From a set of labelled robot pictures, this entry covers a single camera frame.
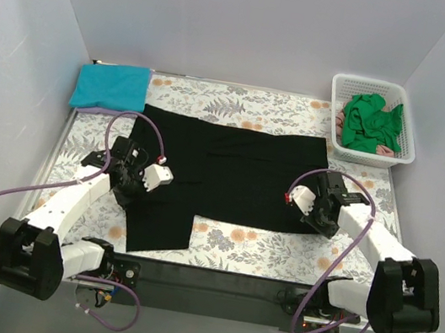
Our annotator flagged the folded teal t shirt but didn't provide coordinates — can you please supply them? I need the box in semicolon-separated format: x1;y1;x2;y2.
69;63;152;113

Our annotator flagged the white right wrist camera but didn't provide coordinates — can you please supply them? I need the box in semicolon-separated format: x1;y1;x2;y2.
285;185;316;216

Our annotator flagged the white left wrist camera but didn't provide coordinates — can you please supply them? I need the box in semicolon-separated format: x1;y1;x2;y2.
142;156;174;192

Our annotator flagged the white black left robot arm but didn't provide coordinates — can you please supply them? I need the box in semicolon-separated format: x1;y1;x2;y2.
0;137;173;301

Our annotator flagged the white plastic laundry basket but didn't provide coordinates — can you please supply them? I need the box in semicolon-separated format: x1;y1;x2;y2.
330;73;416;169

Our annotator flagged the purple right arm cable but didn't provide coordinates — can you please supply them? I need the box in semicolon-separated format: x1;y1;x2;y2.
260;163;396;333

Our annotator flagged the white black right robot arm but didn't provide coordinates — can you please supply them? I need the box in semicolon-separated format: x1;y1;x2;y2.
288;171;440;333

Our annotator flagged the black t shirt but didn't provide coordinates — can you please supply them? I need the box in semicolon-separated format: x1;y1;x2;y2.
125;105;329;252

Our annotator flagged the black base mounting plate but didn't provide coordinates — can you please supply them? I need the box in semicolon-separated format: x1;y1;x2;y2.
88;253;310;332

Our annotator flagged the green t shirt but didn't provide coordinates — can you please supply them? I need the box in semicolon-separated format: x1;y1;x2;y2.
340;94;404;156

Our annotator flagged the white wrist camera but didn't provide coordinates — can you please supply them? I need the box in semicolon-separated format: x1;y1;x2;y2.
285;185;316;216
142;156;174;192

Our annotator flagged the aluminium frame rail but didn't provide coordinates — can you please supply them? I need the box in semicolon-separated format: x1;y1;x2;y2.
0;232;439;333

